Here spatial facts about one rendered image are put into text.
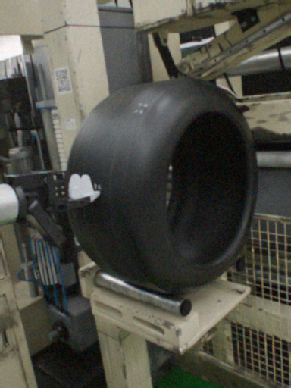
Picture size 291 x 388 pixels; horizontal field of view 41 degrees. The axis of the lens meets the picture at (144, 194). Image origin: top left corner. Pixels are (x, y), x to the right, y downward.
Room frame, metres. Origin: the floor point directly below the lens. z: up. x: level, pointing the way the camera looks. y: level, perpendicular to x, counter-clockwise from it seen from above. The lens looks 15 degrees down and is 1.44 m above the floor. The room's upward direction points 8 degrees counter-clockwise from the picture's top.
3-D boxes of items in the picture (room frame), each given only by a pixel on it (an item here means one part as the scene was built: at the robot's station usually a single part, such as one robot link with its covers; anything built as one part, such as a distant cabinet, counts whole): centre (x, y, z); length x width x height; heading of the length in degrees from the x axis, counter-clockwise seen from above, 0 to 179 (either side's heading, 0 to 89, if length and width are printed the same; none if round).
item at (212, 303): (1.11, -0.04, 0.80); 0.37 x 0.36 x 0.02; 135
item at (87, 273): (1.23, 0.09, 0.90); 0.40 x 0.03 x 0.10; 135
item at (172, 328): (1.01, 0.06, 0.84); 0.36 x 0.09 x 0.06; 45
